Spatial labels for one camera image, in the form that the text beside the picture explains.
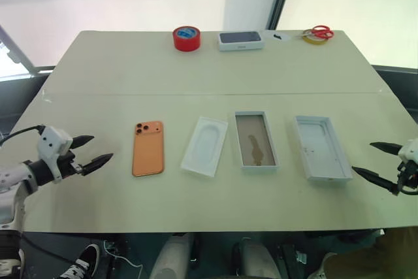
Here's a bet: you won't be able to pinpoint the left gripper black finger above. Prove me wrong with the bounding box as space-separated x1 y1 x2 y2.
71 135 96 150
80 152 114 176

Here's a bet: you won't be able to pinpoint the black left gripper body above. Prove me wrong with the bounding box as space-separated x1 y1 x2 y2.
56 149 84 179

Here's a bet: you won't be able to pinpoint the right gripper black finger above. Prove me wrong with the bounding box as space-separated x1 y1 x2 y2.
369 141 404 155
351 166 400 196

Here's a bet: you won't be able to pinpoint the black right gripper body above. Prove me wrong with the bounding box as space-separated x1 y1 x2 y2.
396 159 418 192

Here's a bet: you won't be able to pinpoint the white phone box lid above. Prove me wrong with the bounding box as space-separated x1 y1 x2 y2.
295 115 354 182

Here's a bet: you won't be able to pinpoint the white box base brown inside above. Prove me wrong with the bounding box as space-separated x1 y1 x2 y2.
234 109 282 172

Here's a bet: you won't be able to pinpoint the closed white phone box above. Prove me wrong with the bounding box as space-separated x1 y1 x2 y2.
217 31 266 52

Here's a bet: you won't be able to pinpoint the orange smartphone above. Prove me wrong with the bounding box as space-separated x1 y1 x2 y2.
131 120 165 178

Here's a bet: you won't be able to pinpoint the tan trouser leg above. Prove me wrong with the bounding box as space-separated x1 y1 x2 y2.
329 226 418 279

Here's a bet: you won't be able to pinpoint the black sneaker white laces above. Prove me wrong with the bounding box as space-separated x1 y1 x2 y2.
61 243 101 279

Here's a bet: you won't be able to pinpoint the light grey shoe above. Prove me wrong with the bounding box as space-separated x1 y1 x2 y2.
306 252 338 279

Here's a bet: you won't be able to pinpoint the white moulded tray insert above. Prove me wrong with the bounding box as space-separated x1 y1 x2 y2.
180 115 229 178

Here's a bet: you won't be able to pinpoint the white rounded robot leg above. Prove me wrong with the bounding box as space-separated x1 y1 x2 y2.
149 235 193 279
232 238 282 279

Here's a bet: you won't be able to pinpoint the yellow tape roll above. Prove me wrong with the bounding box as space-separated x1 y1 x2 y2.
301 29 330 47

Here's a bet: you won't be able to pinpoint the red tape roll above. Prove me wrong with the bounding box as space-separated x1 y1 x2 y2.
172 25 202 52

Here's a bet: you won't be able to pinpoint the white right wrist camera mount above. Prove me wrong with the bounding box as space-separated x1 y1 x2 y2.
397 139 418 163

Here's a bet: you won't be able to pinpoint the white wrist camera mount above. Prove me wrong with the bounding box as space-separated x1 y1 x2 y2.
36 125 74 184
397 139 418 163

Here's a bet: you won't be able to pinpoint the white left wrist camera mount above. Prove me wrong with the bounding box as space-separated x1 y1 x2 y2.
36 125 74 184

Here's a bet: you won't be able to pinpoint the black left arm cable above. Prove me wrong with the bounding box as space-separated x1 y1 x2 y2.
0 124 46 146

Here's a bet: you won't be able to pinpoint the thin white floor wire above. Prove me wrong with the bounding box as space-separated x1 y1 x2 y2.
103 239 143 279

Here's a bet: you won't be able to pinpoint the red handled scissors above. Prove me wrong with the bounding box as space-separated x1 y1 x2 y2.
302 25 335 41

